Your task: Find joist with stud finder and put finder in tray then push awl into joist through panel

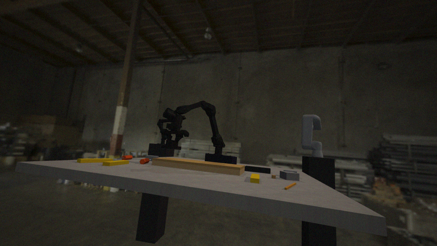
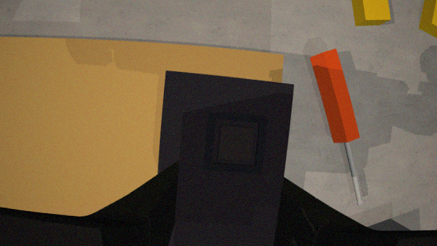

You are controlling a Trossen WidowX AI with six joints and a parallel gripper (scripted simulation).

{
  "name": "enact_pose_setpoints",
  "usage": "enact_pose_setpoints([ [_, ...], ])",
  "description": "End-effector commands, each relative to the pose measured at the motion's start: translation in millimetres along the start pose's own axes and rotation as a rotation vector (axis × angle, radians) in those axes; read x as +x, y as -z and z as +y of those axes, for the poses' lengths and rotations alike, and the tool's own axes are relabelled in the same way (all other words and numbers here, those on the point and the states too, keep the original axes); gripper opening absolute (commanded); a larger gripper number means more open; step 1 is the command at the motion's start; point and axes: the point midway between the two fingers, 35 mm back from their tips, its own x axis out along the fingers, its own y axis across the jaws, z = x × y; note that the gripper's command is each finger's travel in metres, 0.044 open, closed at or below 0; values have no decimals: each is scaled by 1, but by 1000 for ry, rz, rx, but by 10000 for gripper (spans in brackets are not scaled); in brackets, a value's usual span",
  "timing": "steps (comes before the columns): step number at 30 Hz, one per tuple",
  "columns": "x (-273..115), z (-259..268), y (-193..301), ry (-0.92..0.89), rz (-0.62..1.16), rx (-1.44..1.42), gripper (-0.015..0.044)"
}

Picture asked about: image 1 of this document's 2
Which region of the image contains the orange-handled awl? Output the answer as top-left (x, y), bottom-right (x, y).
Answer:
top-left (117, 155), bottom-right (133, 160)
top-left (140, 158), bottom-right (151, 164)

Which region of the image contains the tan rectangular floor panel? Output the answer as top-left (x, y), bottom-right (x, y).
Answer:
top-left (152, 158), bottom-right (245, 176)

